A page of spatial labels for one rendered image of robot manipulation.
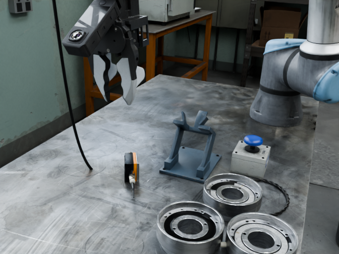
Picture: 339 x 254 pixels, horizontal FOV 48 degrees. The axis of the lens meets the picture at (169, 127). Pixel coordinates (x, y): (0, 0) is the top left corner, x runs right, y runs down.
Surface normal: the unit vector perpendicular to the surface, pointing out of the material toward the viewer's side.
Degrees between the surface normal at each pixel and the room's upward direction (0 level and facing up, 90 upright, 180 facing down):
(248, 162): 90
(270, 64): 90
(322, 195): 0
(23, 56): 90
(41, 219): 0
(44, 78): 90
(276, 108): 72
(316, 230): 0
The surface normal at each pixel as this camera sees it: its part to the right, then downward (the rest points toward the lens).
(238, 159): -0.37, 0.36
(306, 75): -0.86, 0.31
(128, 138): 0.04, -0.92
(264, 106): -0.69, -0.04
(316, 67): -0.55, 0.44
